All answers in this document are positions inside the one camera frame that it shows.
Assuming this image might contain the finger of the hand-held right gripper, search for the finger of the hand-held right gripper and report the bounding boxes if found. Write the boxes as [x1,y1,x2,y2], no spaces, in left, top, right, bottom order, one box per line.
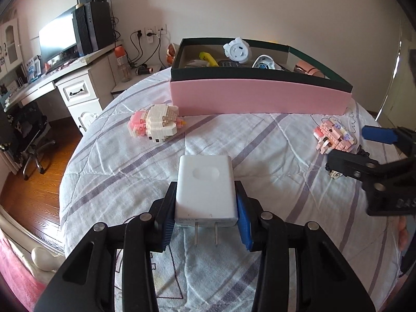
[362,125,416,160]
[325,150,391,186]

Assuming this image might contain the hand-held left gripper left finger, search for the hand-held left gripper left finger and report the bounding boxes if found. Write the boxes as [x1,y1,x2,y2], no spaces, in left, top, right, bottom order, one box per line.
[34,180,179,312]

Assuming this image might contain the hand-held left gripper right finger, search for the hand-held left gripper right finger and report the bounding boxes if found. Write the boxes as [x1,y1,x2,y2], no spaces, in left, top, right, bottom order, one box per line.
[233,180,377,312]

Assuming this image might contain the white charger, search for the white charger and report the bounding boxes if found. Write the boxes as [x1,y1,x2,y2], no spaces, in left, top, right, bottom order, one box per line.
[174,155,238,247]

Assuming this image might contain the pink box with dark rim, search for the pink box with dark rim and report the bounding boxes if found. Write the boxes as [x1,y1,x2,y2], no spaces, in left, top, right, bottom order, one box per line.
[170,38,354,117]

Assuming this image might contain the white round device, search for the white round device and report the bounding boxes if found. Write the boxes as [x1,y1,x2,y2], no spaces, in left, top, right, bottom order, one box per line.
[252,54,282,70]

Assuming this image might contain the white plug adapter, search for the white plug adapter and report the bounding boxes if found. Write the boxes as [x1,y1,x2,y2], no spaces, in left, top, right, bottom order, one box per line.
[223,37,250,64]

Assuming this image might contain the yellow banana toy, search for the yellow banana toy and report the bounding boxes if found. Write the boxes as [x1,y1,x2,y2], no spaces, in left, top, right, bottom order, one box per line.
[199,51,219,67]

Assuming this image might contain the person's right hand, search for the person's right hand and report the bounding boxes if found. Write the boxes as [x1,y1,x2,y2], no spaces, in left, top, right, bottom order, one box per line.
[395,216,416,254]

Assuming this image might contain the white and pink brick figure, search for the white and pink brick figure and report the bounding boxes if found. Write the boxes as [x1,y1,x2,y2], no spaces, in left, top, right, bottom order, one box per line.
[127,104,186,143]

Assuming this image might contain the white plastic stand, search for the white plastic stand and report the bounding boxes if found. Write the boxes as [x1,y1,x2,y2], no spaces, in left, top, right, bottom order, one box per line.
[79,111,100,134]

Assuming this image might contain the white desk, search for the white desk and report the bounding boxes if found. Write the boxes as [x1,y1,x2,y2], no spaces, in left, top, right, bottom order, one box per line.
[0,41,126,131]

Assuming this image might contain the pink rug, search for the pink rug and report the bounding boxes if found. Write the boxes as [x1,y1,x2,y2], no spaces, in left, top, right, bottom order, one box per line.
[0,234,49,312]

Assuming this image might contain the orange cap bottle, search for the orange cap bottle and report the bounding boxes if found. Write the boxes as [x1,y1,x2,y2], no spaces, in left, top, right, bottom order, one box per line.
[114,45,131,83]

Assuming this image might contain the black office chair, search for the black office chair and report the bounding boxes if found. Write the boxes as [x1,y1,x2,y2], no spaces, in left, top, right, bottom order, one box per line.
[0,104,56,181]

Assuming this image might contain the orange round object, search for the orange round object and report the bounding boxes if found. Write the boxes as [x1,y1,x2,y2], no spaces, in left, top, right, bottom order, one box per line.
[166,44,178,66]

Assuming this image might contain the blue desktop box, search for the blue desktop box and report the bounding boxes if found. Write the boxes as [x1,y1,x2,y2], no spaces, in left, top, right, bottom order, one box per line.
[26,55,42,82]

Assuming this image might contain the black computer tower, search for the black computer tower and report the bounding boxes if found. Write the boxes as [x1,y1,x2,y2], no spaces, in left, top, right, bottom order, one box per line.
[72,1,116,56]

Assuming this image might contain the computer monitor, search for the computer monitor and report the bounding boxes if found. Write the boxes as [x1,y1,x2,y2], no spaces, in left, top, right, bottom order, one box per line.
[38,5,80,66]

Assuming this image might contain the white glass-door cabinet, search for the white glass-door cabinet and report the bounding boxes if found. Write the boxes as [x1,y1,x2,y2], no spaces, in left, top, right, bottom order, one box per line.
[0,18,22,75]

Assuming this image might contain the wall sockets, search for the wall sockets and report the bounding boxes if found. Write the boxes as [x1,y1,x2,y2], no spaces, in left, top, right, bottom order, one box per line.
[143,23,168,44]

